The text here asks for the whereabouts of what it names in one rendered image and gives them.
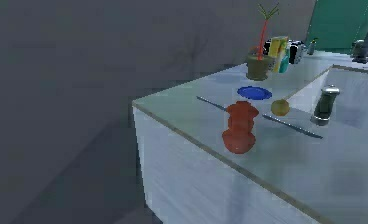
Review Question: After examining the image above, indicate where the small grey bottle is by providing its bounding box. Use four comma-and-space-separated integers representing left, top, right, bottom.
307, 37, 318, 56

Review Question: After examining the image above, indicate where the yellow green box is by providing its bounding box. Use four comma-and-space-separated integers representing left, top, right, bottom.
269, 35, 289, 73

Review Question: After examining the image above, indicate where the green door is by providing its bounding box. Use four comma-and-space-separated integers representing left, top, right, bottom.
305, 0, 368, 54

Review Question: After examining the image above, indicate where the red-stemmed potted plant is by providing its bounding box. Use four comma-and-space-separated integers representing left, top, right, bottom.
245, 3, 280, 82

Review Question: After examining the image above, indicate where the white kitchen counter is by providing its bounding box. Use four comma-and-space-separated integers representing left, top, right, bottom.
131, 49, 368, 224

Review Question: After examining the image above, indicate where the dark grey faucet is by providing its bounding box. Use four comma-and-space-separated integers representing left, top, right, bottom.
351, 14, 368, 64

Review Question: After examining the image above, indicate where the yellow apple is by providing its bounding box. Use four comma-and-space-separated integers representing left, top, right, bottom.
270, 99, 291, 117

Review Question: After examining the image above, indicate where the long grey knife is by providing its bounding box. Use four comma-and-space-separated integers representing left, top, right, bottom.
196, 95, 324, 140

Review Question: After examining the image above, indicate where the blue plate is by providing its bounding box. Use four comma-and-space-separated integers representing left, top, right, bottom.
237, 86, 273, 101

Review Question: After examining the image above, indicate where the teal bottle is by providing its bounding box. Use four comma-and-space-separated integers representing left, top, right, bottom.
279, 49, 291, 75

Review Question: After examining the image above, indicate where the dark grey pepper shaker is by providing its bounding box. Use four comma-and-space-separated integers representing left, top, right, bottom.
310, 84, 341, 127

